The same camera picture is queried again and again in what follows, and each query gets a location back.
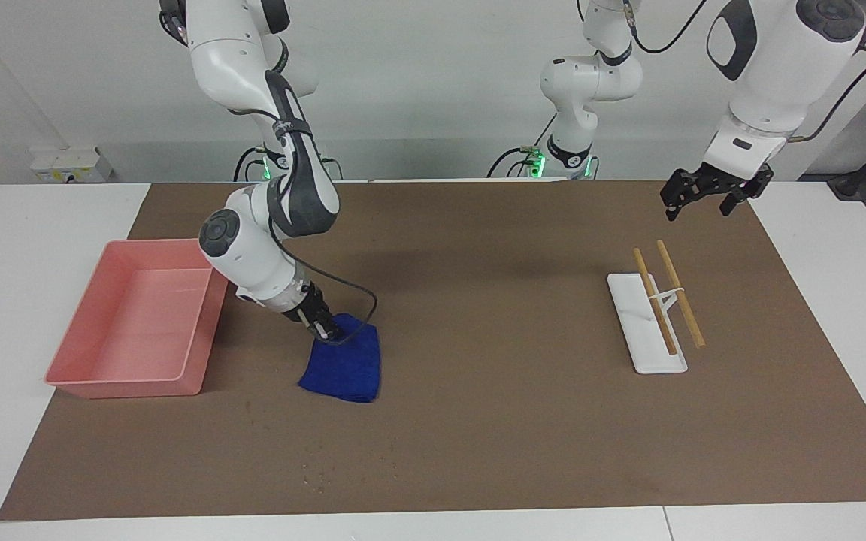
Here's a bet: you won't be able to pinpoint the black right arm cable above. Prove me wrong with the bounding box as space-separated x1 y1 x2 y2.
226 105 379 346

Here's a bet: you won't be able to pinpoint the black left base cables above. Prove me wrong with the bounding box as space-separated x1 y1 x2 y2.
487 113 558 179

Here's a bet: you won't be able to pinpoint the wooden rack rod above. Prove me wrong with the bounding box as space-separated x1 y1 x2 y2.
633 248 679 356
656 240 706 349

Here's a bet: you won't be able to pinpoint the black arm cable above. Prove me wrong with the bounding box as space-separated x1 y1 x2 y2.
226 105 379 346
623 0 866 144

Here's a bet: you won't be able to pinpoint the pink plastic bin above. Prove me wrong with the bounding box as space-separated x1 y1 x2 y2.
44 237 232 398

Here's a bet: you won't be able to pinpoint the brown table mat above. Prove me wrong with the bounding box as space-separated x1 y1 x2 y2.
0 180 866 521

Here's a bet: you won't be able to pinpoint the black base cables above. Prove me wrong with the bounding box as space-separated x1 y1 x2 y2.
487 113 558 179
234 145 268 183

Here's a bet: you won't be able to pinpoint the blue towel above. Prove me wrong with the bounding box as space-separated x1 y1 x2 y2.
298 313 383 404

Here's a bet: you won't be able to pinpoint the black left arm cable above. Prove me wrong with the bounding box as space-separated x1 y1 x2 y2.
623 0 866 144

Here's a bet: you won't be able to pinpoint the white wall socket box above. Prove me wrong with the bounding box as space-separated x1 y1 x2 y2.
30 147 112 183

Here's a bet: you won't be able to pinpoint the black right base cables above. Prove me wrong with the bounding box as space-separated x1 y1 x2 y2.
234 145 268 183

